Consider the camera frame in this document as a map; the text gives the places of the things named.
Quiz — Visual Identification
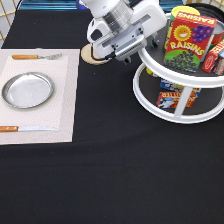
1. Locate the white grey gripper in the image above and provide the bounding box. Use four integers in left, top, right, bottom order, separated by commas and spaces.
86, 0, 167, 65

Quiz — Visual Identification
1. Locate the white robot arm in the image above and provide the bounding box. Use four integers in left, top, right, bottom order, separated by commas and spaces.
83, 0, 167, 63

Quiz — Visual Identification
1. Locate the white two-tier lazy Susan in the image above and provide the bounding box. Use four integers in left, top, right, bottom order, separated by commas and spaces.
132, 6, 224, 125

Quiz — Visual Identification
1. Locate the round silver metal plate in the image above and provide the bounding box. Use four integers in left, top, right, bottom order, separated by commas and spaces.
2, 72, 54, 109

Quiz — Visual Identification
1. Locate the round wooden coaster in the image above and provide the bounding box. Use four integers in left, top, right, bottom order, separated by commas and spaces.
81, 44, 107, 65

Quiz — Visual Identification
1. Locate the yellow blue box lower tier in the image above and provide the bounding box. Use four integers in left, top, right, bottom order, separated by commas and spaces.
160, 79, 201, 96

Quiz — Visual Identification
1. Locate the red box lower tier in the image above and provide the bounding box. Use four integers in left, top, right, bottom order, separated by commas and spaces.
156, 92, 196, 109

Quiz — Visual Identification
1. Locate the beige woven placemat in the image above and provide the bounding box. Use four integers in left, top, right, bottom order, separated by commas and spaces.
0, 49, 80, 145

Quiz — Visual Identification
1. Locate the red raisins box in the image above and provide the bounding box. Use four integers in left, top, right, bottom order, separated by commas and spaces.
164, 11, 217, 72

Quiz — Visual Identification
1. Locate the yellow green cylinder container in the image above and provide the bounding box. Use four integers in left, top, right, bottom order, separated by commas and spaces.
164, 6, 200, 52

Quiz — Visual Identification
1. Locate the red butter box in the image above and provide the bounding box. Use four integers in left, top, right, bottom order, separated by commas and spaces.
202, 39, 224, 72

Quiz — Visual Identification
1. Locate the wooden lattice fence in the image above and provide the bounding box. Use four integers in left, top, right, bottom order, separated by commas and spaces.
0, 0, 20, 45

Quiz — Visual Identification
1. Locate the wooden handled fork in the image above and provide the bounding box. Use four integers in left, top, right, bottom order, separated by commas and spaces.
12, 53, 62, 60

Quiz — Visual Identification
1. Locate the wooden handled knife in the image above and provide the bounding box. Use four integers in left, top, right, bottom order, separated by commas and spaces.
0, 126, 57, 132

